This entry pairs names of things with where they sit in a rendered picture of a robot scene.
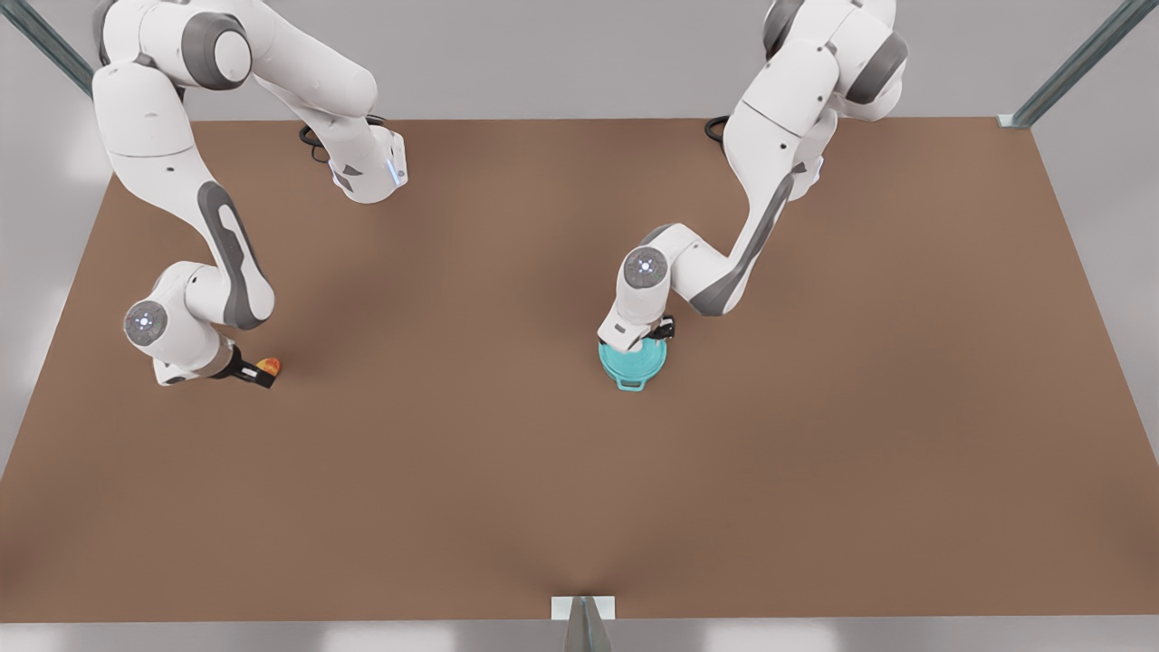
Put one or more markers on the orange potato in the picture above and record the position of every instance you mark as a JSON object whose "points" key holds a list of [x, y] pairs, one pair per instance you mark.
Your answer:
{"points": [[269, 366]]}

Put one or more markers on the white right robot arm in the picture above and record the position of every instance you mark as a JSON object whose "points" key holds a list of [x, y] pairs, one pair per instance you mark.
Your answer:
{"points": [[154, 136]]}

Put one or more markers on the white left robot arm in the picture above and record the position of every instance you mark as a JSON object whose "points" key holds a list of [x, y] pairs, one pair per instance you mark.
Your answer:
{"points": [[779, 127]]}

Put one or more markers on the teal pot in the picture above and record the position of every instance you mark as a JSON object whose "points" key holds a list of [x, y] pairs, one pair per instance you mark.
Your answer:
{"points": [[634, 364]]}

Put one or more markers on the silver frame post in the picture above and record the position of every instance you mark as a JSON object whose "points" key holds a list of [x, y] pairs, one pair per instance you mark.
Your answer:
{"points": [[50, 41], [584, 625], [1073, 63]]}

